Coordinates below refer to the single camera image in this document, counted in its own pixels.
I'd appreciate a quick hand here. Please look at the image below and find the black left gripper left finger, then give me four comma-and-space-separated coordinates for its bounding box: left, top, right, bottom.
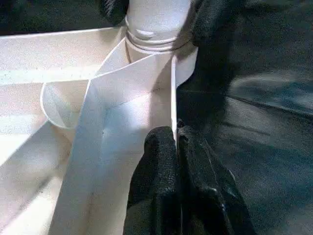
123, 126, 182, 235

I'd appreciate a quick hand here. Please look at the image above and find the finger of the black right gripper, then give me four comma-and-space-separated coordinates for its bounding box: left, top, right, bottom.
172, 0, 236, 51
99, 0, 131, 27

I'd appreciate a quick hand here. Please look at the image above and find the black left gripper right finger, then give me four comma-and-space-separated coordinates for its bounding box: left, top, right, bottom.
177, 118, 257, 235

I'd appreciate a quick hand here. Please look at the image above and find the white plastic table leg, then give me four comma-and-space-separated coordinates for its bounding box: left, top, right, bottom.
124, 0, 194, 53

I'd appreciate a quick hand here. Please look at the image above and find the white plastic table top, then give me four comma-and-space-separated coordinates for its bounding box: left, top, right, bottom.
0, 26, 199, 235

